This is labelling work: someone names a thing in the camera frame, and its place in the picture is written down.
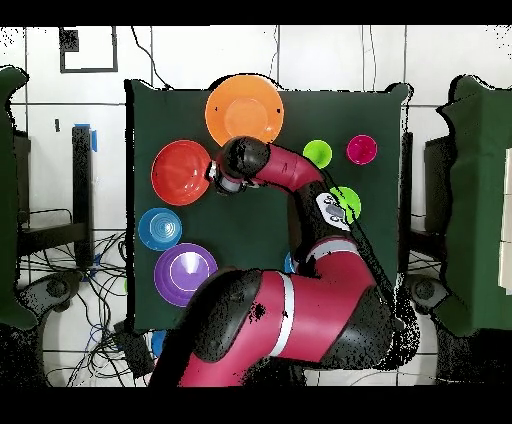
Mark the black frame with blue tape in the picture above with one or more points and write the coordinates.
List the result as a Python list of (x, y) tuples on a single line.
[(82, 180)]

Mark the red-orange plastic bowl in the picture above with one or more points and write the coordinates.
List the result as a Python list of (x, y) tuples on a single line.
[(178, 172)]

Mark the green cloth side table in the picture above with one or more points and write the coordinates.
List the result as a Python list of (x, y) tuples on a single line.
[(480, 200), (8, 200)]

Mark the blue plastic cup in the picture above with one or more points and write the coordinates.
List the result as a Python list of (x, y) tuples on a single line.
[(158, 342)]

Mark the black box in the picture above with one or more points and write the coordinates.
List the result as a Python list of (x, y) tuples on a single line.
[(134, 352)]

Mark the crimson pink plastic cup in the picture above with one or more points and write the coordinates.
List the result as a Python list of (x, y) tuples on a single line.
[(361, 149)]

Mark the orange plastic bowl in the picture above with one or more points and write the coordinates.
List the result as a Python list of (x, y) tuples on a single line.
[(244, 110)]

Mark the black post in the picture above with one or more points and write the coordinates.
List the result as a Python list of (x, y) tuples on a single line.
[(407, 180)]

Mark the blue plastic bowl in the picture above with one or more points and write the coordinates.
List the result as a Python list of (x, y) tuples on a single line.
[(160, 228), (288, 264)]

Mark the dark grey office chair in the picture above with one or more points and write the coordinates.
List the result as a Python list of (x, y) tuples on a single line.
[(426, 290), (56, 288)]

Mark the green plastic cup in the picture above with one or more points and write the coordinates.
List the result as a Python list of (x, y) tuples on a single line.
[(316, 152)]

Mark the beige boxes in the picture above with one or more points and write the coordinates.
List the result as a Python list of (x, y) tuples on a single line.
[(507, 240)]

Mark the purple plastic bowl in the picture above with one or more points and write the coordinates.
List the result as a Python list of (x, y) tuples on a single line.
[(180, 276)]

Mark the dark green tablecloth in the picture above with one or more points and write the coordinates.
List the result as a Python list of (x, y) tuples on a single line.
[(240, 224)]

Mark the green plastic bowl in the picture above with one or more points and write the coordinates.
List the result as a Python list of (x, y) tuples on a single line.
[(354, 200)]

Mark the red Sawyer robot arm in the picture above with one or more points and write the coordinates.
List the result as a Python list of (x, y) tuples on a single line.
[(312, 304)]

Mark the black furniture panel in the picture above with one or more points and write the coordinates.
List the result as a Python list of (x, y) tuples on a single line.
[(22, 180), (436, 184)]

